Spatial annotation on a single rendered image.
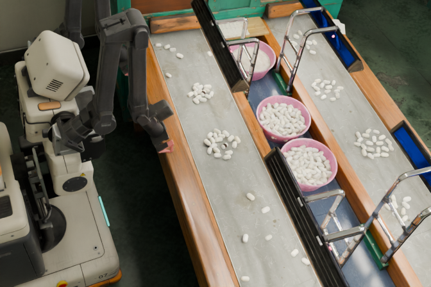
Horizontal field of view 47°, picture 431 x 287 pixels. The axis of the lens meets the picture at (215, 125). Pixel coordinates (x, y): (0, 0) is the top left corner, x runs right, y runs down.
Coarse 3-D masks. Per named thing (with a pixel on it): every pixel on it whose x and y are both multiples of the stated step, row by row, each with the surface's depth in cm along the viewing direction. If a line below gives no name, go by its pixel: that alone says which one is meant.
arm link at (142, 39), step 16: (144, 32) 141; (128, 48) 149; (144, 48) 145; (128, 64) 154; (144, 64) 154; (128, 80) 161; (144, 80) 160; (128, 96) 168; (144, 96) 165; (144, 112) 170
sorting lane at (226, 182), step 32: (192, 32) 277; (160, 64) 258; (192, 64) 260; (192, 96) 246; (224, 96) 248; (192, 128) 233; (224, 128) 235; (224, 160) 223; (256, 160) 225; (224, 192) 212; (256, 192) 214; (224, 224) 202; (256, 224) 204; (288, 224) 205; (256, 256) 194; (288, 256) 196
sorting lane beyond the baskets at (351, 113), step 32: (320, 64) 271; (320, 96) 255; (352, 96) 257; (352, 128) 243; (384, 128) 245; (352, 160) 230; (384, 160) 232; (384, 192) 220; (416, 192) 222; (416, 256) 202
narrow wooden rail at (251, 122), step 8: (232, 96) 248; (240, 96) 246; (240, 104) 242; (248, 104) 243; (240, 112) 242; (248, 112) 239; (248, 120) 236; (256, 120) 237; (248, 128) 235; (256, 128) 233; (256, 136) 230; (264, 136) 231; (256, 144) 229; (264, 144) 228; (264, 152) 225; (296, 232) 202; (304, 248) 198
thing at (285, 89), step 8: (304, 8) 238; (312, 8) 239; (320, 8) 240; (288, 24) 242; (288, 32) 245; (312, 32) 228; (320, 32) 229; (288, 40) 246; (304, 40) 231; (280, 56) 257; (296, 56) 240; (280, 64) 262; (288, 64) 252; (296, 64) 242; (272, 72) 270; (280, 80) 263; (280, 88) 264; (288, 88) 255; (288, 96) 258
